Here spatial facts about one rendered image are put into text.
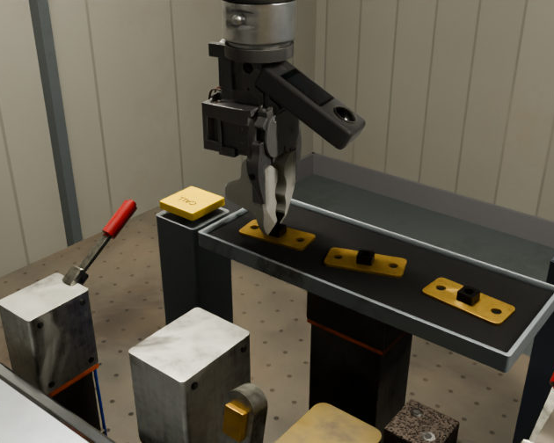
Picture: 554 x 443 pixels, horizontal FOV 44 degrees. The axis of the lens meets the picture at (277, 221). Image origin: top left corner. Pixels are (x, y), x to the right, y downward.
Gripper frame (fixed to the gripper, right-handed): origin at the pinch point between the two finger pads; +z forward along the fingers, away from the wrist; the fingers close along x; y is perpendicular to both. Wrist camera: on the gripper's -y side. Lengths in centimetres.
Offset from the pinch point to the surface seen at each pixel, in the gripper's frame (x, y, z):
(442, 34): -251, 58, 31
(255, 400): 19.4, -8.9, 7.4
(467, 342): 9.5, -24.8, 1.5
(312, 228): -3.5, -2.8, 1.8
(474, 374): -45, -16, 48
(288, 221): -3.9, 0.6, 1.8
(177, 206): -0.4, 14.6, 1.9
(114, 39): -136, 148, 22
